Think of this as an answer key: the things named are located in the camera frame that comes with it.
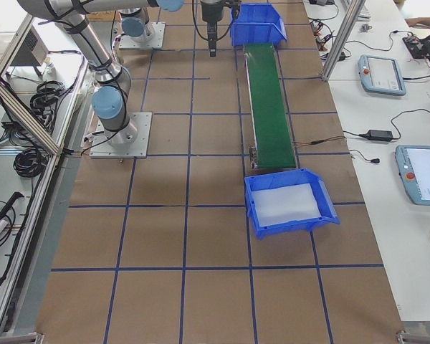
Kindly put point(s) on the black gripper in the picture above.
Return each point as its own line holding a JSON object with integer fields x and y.
{"x": 209, "y": 13}

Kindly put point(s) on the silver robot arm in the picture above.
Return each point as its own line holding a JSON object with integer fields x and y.
{"x": 109, "y": 101}
{"x": 141, "y": 13}

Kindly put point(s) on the blue bin far end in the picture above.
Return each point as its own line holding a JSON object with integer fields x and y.
{"x": 258, "y": 23}

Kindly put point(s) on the green conveyor belt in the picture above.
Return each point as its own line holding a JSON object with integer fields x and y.
{"x": 273, "y": 146}

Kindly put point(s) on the far teach pendant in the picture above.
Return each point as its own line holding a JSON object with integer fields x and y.
{"x": 381, "y": 75}

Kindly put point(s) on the teach pendant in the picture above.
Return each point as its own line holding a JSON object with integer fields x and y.
{"x": 381, "y": 75}
{"x": 413, "y": 163}

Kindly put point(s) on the grey control box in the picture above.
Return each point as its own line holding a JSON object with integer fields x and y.
{"x": 32, "y": 52}

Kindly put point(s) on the blue bin with foam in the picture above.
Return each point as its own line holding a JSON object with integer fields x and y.
{"x": 290, "y": 178}

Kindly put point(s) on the white foam pad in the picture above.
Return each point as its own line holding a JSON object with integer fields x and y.
{"x": 285, "y": 204}

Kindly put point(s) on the black power adapter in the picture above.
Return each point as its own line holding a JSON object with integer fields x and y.
{"x": 380, "y": 135}

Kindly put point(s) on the near teach pendant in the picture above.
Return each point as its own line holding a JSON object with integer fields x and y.
{"x": 413, "y": 163}

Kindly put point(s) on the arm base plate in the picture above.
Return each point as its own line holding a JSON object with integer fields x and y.
{"x": 140, "y": 36}
{"x": 131, "y": 142}

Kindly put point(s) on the aluminium frame post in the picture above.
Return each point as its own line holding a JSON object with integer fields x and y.
{"x": 341, "y": 38}

